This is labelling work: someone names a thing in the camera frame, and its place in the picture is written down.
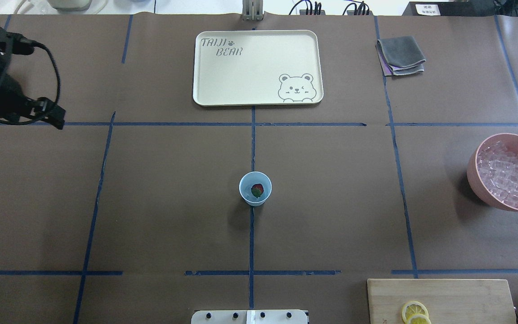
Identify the lemon slices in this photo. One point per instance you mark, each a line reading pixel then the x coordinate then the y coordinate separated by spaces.
pixel 414 312

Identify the cream bear tray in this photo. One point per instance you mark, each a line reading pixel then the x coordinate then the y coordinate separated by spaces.
pixel 257 67

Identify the red strawberry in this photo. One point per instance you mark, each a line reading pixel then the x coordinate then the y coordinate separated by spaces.
pixel 257 190

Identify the white pillar mount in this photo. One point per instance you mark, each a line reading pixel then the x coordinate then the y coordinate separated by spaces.
pixel 269 316

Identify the light blue plastic cup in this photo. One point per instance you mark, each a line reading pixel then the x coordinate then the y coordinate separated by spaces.
pixel 252 178

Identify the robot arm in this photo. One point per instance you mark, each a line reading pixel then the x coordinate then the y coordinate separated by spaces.
pixel 57 88

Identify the ice cubes in bowl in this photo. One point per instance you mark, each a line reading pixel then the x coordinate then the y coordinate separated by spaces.
pixel 497 166

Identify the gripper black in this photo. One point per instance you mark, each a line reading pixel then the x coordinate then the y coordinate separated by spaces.
pixel 8 97

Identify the grey folded cloth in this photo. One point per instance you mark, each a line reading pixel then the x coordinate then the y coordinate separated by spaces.
pixel 400 56

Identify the pink bowl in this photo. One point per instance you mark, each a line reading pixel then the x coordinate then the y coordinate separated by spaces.
pixel 475 182

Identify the wooden cutting board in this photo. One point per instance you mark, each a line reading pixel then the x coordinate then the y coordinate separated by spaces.
pixel 448 301

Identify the aluminium frame post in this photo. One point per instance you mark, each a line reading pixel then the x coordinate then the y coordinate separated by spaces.
pixel 252 10

